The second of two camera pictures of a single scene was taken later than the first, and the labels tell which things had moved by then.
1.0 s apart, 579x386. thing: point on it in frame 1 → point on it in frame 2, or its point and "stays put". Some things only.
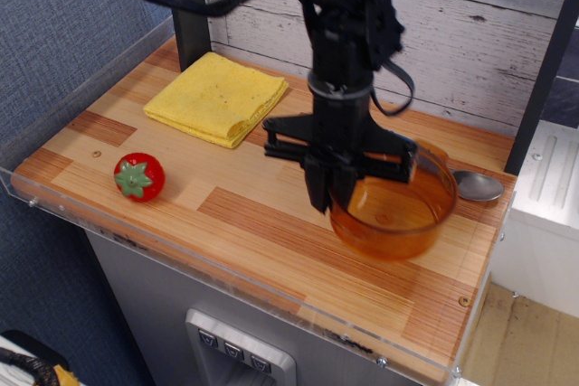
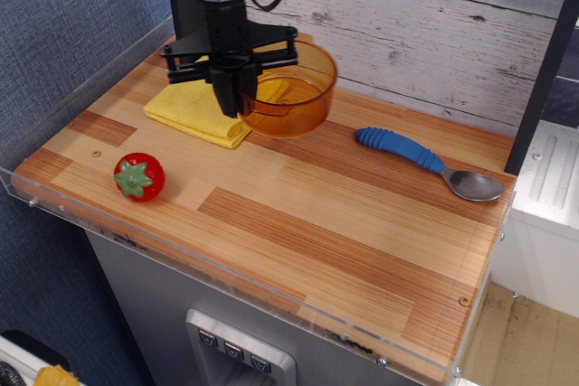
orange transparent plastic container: (388, 220) → (291, 99)
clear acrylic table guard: (361, 227) stays put
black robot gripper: (340, 129) → (230, 39)
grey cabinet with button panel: (201, 328) stays put
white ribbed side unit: (537, 255) stays put
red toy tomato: (138, 177) stays put
